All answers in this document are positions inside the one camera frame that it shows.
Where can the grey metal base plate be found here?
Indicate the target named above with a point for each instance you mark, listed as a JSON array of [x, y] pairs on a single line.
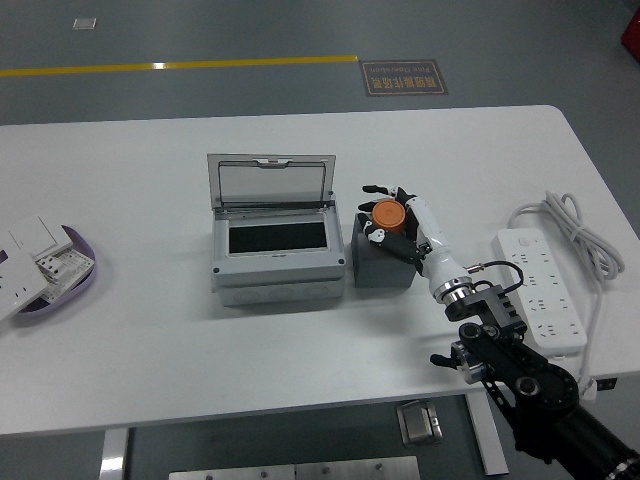
[[295, 471]]

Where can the brown floor sign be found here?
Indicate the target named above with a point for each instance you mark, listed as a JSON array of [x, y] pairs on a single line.
[[404, 78]]

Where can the white socket insert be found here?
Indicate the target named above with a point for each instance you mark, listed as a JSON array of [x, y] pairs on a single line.
[[49, 266]]

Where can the red object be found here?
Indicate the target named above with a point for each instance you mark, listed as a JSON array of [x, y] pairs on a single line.
[[632, 32]]

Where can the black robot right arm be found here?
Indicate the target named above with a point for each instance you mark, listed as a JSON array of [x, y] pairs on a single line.
[[540, 387]]

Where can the small metal floor plate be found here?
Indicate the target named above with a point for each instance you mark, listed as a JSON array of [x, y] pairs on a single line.
[[84, 23]]

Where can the grey cube block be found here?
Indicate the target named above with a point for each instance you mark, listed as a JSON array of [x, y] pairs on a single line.
[[382, 270]]

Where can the metal floor pedal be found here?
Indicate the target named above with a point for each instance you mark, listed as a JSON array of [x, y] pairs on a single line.
[[419, 422]]

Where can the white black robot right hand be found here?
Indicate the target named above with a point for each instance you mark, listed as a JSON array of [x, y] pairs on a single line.
[[437, 252]]

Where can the white table leg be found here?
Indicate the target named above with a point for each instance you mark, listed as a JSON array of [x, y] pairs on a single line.
[[114, 455], [487, 440]]

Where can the grey electrical box with lid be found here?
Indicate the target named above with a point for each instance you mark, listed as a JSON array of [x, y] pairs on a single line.
[[277, 272]]

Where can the black table controller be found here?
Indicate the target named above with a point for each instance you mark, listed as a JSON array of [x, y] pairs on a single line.
[[602, 385]]

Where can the white perforated frame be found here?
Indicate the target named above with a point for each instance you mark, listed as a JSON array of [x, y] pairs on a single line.
[[75, 267]]

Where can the purple tray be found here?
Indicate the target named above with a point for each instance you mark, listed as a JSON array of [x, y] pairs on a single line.
[[82, 280]]

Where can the white switch plate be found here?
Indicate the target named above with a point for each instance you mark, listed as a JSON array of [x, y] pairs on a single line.
[[37, 235]]

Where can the orange cylinder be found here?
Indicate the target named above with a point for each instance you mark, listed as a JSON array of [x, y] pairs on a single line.
[[389, 215]]

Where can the large white socket panel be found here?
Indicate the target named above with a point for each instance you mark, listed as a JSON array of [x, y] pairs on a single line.
[[15, 282]]

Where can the white power strip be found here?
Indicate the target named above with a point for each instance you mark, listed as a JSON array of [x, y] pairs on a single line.
[[542, 300]]

